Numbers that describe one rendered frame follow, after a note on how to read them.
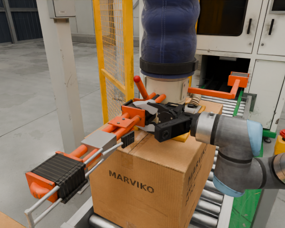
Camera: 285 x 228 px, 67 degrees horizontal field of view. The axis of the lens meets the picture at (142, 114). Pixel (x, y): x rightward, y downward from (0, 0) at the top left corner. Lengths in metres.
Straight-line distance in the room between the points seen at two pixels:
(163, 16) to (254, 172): 0.55
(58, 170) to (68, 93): 1.37
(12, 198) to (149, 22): 2.00
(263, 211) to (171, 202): 0.69
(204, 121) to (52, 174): 0.40
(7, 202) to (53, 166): 1.89
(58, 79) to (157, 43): 1.15
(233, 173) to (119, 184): 0.42
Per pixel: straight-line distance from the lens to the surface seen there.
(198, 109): 1.03
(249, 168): 0.67
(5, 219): 1.44
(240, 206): 2.19
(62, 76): 1.76
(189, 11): 0.81
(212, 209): 1.34
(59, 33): 1.71
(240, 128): 0.61
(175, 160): 0.72
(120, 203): 0.94
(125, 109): 0.70
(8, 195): 2.44
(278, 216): 2.26
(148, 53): 0.82
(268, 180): 0.71
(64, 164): 0.48
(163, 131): 0.59
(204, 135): 0.62
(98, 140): 0.55
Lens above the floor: 1.52
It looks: 26 degrees down
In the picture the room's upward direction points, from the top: straight up
